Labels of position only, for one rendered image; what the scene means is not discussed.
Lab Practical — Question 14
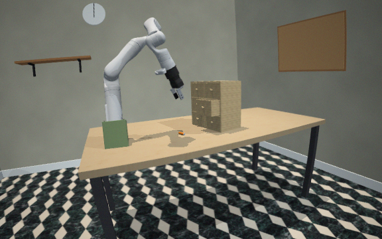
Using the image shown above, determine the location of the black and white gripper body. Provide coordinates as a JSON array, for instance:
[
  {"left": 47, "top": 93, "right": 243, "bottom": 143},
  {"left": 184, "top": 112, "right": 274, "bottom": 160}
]
[{"left": 155, "top": 58, "right": 184, "bottom": 88}]

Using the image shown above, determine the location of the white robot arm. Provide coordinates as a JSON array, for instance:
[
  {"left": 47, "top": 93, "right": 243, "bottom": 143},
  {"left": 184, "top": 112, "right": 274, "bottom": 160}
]
[{"left": 103, "top": 17, "right": 171, "bottom": 121}]

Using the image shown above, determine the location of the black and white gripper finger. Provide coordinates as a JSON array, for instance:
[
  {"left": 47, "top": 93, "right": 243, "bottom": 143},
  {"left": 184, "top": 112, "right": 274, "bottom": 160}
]
[
  {"left": 176, "top": 86, "right": 184, "bottom": 100},
  {"left": 170, "top": 88, "right": 179, "bottom": 100}
]

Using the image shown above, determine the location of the small wooden chest of drawers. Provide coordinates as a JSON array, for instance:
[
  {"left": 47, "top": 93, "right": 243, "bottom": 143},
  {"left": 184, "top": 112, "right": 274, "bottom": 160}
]
[{"left": 196, "top": 81, "right": 241, "bottom": 133}]

